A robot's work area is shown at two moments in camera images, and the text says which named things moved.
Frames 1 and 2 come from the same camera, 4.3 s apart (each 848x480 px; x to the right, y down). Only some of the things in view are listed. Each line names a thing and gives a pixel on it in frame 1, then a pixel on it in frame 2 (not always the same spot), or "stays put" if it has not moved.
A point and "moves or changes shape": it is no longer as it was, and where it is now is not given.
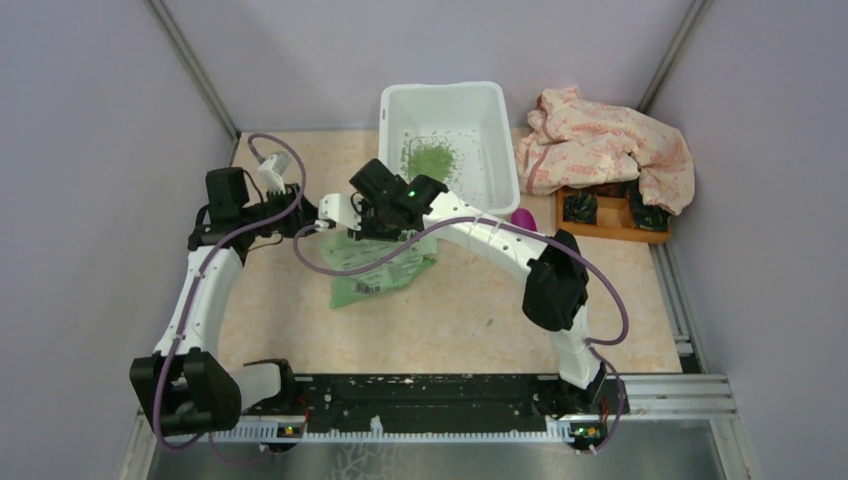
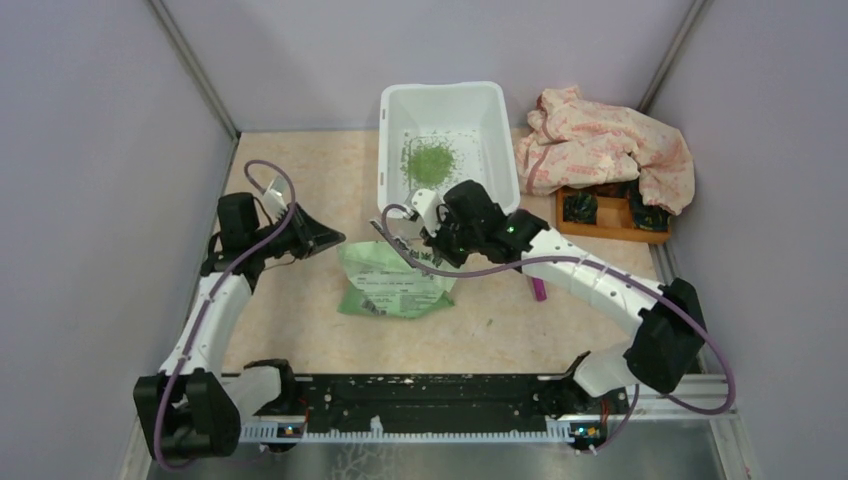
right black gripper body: [375, 225] -> [454, 243]
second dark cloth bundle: [644, 215] stays put
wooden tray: [615, 220] stays put
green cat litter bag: [391, 273] moves or changes shape
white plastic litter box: [457, 133] stays put
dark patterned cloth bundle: [579, 207] stays put
